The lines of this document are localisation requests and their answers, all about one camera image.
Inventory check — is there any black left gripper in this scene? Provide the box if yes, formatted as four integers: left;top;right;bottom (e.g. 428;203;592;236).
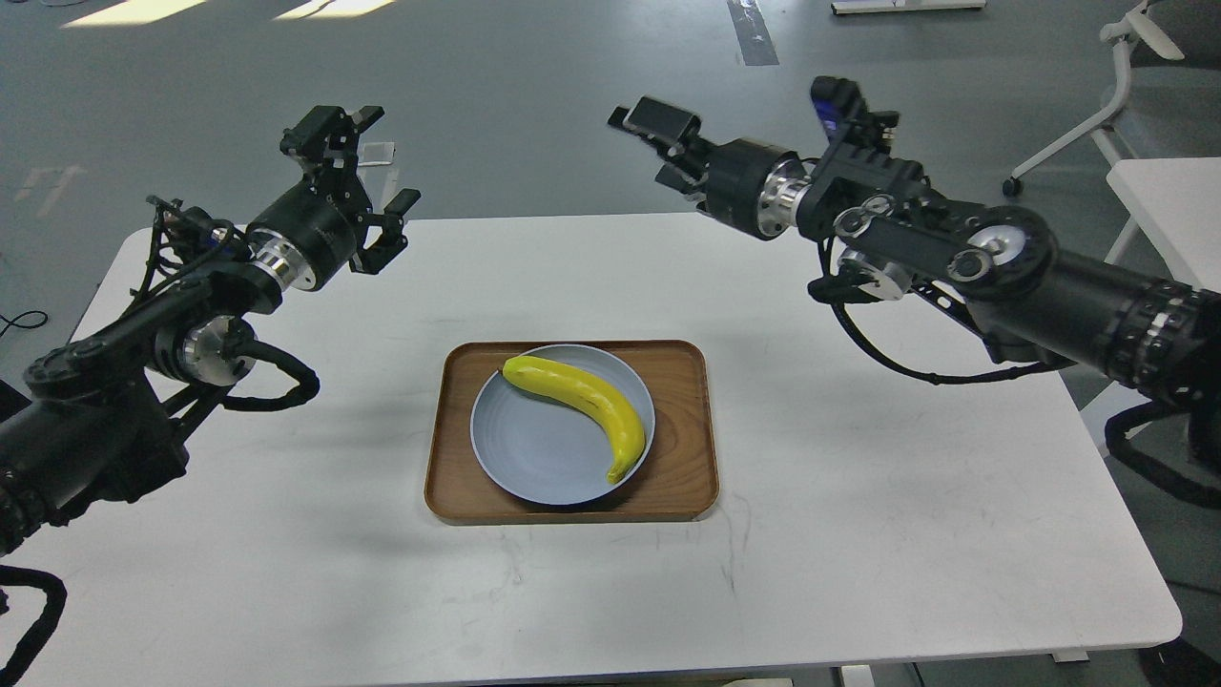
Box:
247;105;422;290

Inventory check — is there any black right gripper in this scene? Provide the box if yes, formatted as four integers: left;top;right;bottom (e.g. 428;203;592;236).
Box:
608;95;807;240

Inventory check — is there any yellow banana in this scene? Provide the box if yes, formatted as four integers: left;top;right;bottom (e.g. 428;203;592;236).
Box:
501;355;647;486

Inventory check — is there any light blue plate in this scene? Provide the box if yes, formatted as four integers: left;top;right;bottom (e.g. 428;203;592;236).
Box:
469;343;657;506

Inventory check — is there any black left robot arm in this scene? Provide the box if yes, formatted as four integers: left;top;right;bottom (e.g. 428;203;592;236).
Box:
1;106;420;555

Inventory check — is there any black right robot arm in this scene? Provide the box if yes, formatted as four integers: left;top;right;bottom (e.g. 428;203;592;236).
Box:
608;74;1219;510

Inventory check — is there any white desk base bar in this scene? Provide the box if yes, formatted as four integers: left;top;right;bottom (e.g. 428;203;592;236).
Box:
830;0;988;16

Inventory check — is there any brown wooden tray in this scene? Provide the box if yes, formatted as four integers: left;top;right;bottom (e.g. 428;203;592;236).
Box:
424;340;720;525

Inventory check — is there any white office chair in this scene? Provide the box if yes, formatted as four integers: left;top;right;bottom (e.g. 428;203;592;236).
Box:
1001;0;1221;199

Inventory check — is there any white side table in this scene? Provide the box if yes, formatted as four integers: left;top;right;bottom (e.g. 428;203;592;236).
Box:
1105;156;1220;292

